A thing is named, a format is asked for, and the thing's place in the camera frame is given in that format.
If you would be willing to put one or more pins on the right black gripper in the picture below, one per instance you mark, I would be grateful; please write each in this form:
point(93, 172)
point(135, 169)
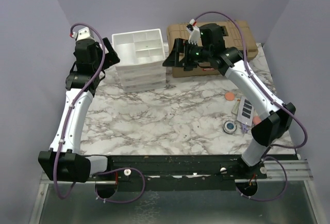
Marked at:
point(182, 45)

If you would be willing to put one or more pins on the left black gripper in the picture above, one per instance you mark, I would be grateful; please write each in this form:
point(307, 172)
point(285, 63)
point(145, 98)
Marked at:
point(111, 58)

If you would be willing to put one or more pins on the white plastic drawer organizer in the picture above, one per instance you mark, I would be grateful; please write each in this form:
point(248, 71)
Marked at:
point(141, 55)

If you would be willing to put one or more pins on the purple eyelash curler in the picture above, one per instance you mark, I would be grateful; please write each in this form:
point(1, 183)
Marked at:
point(244, 128)

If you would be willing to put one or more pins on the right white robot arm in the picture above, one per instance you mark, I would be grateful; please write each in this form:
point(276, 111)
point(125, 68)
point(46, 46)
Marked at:
point(275, 115)

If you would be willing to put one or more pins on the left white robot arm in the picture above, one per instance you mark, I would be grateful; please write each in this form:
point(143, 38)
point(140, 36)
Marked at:
point(63, 160)

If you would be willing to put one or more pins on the orange round makeup sponge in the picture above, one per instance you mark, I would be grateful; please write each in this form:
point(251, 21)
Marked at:
point(229, 96)

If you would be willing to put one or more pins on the pink round makeup sponge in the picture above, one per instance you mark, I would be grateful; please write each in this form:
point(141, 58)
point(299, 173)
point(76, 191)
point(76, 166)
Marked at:
point(256, 120)

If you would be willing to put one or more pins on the tan plastic toolbox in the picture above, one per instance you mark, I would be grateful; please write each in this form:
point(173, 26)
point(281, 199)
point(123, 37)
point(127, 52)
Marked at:
point(225, 37)

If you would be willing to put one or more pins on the small cream sachet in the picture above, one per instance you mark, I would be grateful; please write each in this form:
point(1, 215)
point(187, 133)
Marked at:
point(235, 108)

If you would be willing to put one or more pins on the eyeshadow palette package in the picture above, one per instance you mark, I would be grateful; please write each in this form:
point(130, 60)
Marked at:
point(245, 112)

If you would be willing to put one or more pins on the round compact with lid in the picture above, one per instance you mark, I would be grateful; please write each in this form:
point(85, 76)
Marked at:
point(229, 127)

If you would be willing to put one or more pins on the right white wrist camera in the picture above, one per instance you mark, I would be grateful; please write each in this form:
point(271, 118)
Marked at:
point(194, 34)

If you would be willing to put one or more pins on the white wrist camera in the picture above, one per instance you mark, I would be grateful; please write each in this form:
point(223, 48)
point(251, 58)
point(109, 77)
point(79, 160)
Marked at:
point(194, 34)
point(85, 33)

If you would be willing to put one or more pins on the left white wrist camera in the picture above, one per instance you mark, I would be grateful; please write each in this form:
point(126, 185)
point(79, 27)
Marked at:
point(85, 33)

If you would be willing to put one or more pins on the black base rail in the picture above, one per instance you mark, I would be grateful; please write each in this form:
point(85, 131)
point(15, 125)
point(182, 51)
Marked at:
point(177, 172)

